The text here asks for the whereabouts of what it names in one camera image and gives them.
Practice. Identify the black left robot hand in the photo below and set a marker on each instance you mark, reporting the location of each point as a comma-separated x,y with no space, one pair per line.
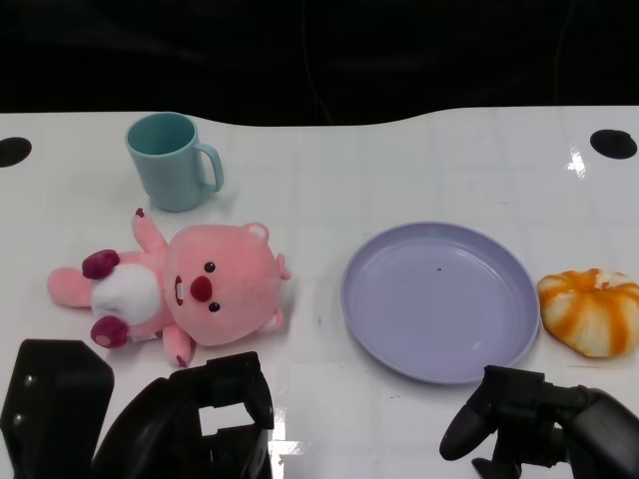
165,424

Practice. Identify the black round table grommet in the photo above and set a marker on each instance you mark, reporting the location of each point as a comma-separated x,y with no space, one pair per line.
14,152
613,143

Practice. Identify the pink plush beaver doll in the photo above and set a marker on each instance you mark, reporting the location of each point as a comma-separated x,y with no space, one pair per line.
185,289

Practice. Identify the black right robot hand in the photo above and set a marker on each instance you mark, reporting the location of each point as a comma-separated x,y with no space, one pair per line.
544,419

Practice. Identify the orange white pumpkin bun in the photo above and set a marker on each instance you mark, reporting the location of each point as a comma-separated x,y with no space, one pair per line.
591,312

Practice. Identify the teal plastic mug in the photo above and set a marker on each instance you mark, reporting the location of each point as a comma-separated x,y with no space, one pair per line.
167,162

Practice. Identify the lavender plastic plate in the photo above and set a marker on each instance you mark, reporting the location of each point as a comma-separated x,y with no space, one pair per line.
439,302

